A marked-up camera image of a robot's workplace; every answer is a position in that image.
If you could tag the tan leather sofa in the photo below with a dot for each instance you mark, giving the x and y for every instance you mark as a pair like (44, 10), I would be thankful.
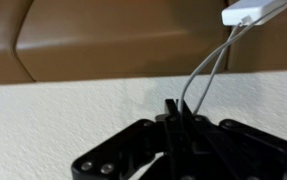
(99, 40)

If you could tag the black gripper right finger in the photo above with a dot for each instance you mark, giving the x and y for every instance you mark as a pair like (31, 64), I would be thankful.
(249, 153)

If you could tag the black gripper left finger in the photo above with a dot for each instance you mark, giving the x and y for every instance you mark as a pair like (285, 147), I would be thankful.
(123, 150)

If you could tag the white power adapter brick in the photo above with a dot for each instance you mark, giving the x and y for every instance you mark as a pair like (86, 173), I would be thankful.
(249, 11)

